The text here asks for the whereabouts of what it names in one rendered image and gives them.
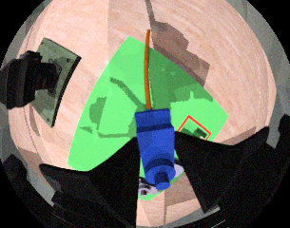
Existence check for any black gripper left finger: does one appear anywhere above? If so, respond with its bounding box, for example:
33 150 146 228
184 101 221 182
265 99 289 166
39 137 141 228

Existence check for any light green flat panel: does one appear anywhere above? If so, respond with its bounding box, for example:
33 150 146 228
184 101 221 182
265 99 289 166
68 37 228 200

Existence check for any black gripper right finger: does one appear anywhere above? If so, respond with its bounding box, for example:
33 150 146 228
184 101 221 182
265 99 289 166
174 125 270 214

